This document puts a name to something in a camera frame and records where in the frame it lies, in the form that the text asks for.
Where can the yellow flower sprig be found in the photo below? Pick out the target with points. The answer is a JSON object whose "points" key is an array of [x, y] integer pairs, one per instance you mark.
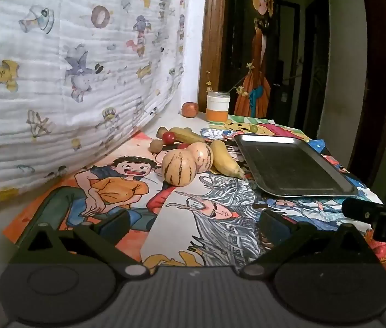
{"points": [[210, 82]]}

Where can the thick yellow banana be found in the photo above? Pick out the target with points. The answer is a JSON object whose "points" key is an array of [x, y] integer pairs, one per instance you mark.
{"points": [[225, 159]]}

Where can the red apple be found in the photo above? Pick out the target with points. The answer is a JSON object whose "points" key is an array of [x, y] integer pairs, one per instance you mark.
{"points": [[190, 109]]}

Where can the small light brown fruit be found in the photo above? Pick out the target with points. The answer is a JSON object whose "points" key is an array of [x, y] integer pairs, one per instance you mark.
{"points": [[160, 131]]}

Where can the wall poster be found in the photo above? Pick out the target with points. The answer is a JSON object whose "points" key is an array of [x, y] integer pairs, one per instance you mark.
{"points": [[256, 58]]}

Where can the green grape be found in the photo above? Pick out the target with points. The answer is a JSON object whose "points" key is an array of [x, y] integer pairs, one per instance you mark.
{"points": [[253, 128]]}

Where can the printed blanket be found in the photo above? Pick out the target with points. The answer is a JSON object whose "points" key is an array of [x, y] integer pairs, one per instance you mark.
{"points": [[70, 75]]}

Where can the red cherry tomato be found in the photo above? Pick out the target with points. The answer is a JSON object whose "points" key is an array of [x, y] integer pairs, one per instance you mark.
{"points": [[169, 137]]}

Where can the striped pepino melon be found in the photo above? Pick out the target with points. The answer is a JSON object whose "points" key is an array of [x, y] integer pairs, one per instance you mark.
{"points": [[201, 155], [178, 168]]}

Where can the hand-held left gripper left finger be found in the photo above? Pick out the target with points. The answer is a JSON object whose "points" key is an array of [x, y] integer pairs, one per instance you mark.
{"points": [[117, 222]]}

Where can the brown green kiwi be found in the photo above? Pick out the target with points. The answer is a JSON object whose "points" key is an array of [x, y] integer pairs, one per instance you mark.
{"points": [[155, 145]]}

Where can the thin yellow banana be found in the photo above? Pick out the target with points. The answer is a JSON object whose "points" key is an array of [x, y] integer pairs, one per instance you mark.
{"points": [[187, 136]]}

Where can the metal tray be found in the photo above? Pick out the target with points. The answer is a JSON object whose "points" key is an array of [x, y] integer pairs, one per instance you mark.
{"points": [[290, 164]]}

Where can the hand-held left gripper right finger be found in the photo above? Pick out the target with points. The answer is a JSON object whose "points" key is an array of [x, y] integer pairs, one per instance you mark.
{"points": [[270, 226]]}

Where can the drawing of white-haired figure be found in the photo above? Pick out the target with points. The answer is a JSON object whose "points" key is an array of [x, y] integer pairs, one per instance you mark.
{"points": [[206, 218]]}

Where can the drawing of two boys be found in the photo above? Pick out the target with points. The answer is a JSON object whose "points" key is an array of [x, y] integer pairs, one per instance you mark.
{"points": [[111, 191]]}

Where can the white and orange cup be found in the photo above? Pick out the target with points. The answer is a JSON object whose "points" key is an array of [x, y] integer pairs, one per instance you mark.
{"points": [[217, 107]]}

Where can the drawing of yellow bear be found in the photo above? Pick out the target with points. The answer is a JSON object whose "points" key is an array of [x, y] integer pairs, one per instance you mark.
{"points": [[237, 126]]}

